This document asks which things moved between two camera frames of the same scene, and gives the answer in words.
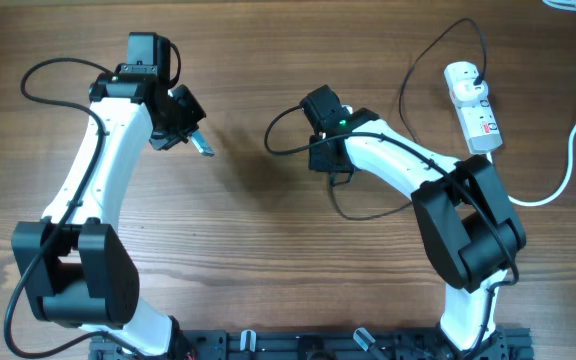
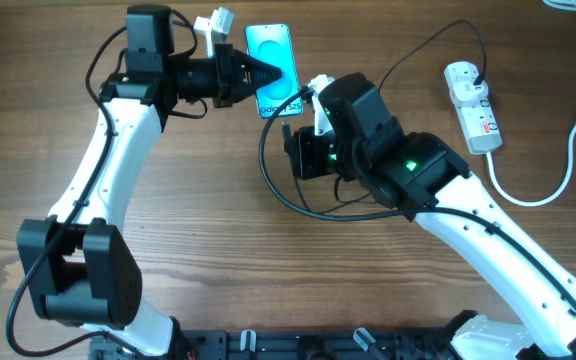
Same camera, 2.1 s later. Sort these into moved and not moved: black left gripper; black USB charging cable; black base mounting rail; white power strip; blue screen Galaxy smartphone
Moved: black left gripper; black USB charging cable; blue screen Galaxy smartphone
Not moved: white power strip; black base mounting rail
